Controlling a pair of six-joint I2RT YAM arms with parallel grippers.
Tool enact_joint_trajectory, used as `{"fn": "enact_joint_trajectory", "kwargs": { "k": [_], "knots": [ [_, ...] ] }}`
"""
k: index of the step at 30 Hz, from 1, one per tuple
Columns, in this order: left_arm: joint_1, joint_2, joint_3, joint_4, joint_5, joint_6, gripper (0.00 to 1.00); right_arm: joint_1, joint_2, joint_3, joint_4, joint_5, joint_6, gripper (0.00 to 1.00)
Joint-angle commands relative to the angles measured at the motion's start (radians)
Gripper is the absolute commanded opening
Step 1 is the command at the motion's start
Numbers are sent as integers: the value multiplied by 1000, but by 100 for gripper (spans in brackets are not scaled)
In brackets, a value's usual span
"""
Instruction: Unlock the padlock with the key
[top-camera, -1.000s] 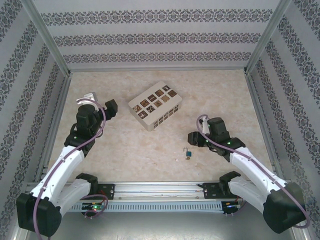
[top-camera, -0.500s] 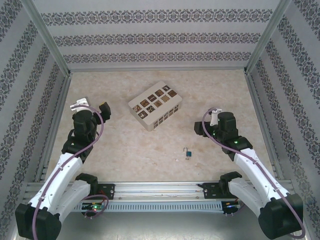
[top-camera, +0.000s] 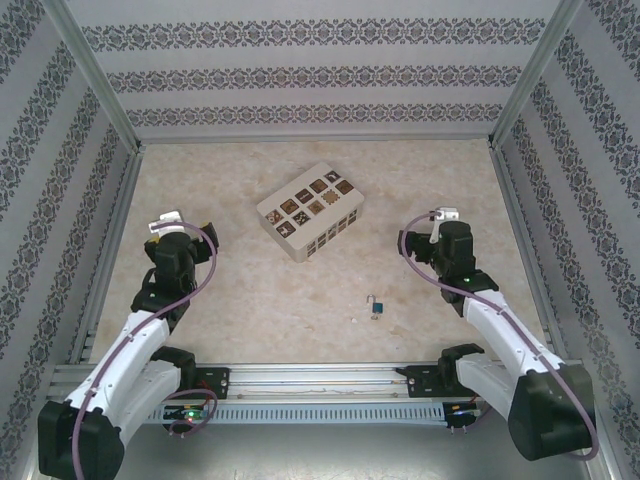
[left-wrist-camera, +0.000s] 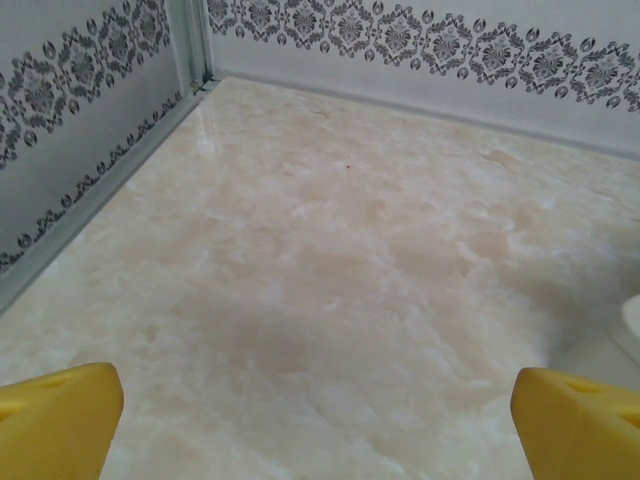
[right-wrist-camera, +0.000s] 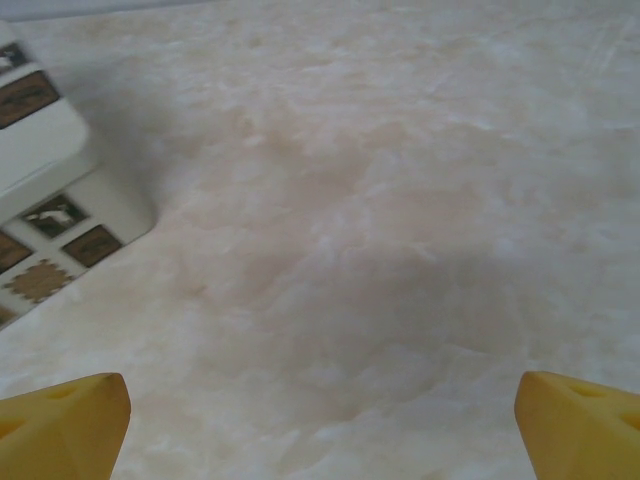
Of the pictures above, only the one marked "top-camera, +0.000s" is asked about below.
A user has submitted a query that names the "aluminium side floor rail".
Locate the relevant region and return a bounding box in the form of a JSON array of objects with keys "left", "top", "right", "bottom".
[
  {"left": 67, "top": 144, "right": 146, "bottom": 364},
  {"left": 489, "top": 143, "right": 570, "bottom": 360}
]

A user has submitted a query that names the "purple cable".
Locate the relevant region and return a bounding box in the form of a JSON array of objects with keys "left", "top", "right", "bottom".
[
  {"left": 69, "top": 219, "right": 221, "bottom": 480},
  {"left": 399, "top": 210, "right": 600, "bottom": 460}
]

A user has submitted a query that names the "circuit board with green light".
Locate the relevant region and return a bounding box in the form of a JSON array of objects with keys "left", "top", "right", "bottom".
[{"left": 162, "top": 405, "right": 206, "bottom": 424}]

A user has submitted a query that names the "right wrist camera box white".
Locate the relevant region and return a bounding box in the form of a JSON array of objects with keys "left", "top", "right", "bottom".
[{"left": 428, "top": 207, "right": 460, "bottom": 244}]

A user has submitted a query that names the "aluminium frame post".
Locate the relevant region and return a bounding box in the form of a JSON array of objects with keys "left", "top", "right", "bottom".
[
  {"left": 42, "top": 0, "right": 144, "bottom": 151},
  {"left": 492, "top": 0, "right": 584, "bottom": 147}
]

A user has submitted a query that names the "black circuit board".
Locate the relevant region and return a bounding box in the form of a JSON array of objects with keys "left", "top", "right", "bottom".
[{"left": 447, "top": 402, "right": 481, "bottom": 431}]

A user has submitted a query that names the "aluminium mounting rail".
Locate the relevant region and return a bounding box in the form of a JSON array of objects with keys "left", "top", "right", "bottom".
[{"left": 47, "top": 362, "right": 594, "bottom": 401}]

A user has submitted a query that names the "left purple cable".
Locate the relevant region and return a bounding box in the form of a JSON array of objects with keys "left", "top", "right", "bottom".
[{"left": 69, "top": 219, "right": 221, "bottom": 480}]

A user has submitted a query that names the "aluminium floor rail under wall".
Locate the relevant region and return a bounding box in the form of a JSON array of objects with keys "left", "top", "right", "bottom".
[{"left": 137, "top": 132, "right": 496, "bottom": 147}]

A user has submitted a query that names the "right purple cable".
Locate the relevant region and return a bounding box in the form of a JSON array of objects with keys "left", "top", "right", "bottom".
[{"left": 399, "top": 210, "right": 600, "bottom": 460}]

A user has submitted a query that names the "slotted grey cable duct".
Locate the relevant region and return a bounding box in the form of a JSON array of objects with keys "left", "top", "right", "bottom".
[{"left": 142, "top": 403, "right": 446, "bottom": 426}]

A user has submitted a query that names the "wooden box with brown tiles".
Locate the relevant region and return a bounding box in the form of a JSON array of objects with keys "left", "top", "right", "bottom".
[{"left": 256, "top": 162, "right": 365, "bottom": 265}]

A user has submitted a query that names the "grey metal sheet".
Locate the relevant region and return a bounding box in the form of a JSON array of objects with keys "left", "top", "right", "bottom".
[{"left": 114, "top": 422, "right": 601, "bottom": 480}]

